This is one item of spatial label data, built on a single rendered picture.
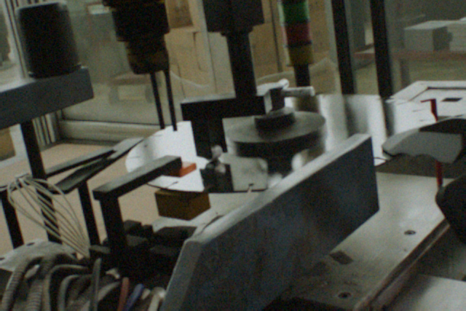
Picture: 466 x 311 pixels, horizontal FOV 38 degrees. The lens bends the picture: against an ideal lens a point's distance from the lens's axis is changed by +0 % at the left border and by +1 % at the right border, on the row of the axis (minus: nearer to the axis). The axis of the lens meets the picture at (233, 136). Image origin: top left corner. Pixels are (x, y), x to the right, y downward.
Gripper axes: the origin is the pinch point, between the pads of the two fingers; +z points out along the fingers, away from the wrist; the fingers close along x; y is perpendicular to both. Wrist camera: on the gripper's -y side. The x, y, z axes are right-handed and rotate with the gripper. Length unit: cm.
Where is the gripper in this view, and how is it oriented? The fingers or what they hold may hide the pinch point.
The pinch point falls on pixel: (420, 221)
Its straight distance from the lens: 63.8
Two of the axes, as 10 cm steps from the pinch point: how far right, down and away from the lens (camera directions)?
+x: -4.9, -8.5, 2.0
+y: 7.5, -2.9, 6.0
